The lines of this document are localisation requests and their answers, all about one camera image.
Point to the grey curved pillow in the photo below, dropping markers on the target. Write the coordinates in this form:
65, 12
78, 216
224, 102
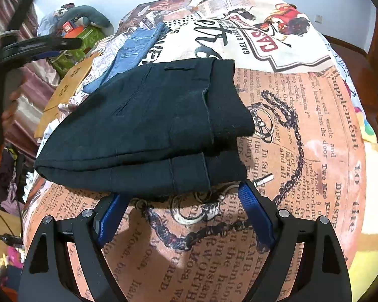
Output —
94, 14

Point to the yellow plush blanket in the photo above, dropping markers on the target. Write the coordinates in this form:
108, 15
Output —
375, 179

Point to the wooden laptop table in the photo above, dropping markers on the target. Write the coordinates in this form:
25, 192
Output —
66, 85

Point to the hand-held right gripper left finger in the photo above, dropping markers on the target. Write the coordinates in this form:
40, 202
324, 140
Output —
108, 223

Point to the striped red curtain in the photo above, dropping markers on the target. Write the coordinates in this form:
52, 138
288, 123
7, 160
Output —
28, 78

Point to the pile of bags and clutter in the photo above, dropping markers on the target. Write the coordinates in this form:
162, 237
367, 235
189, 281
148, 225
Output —
50, 22

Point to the person's left hand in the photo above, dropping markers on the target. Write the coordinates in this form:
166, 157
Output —
14, 107

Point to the blue jeans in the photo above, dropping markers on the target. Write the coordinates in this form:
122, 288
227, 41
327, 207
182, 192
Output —
132, 50

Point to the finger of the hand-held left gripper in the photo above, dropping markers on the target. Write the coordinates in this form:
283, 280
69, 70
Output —
44, 46
23, 12

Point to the black pants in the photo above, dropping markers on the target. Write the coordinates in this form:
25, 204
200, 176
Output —
145, 125

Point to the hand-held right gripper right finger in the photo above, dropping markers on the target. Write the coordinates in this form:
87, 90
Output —
255, 209

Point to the green patterned storage bag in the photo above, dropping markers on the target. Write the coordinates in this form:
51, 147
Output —
91, 37

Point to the orange box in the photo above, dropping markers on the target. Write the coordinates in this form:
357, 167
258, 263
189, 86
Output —
72, 32

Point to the purple clothing pile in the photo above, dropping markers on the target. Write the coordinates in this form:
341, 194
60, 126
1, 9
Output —
9, 176

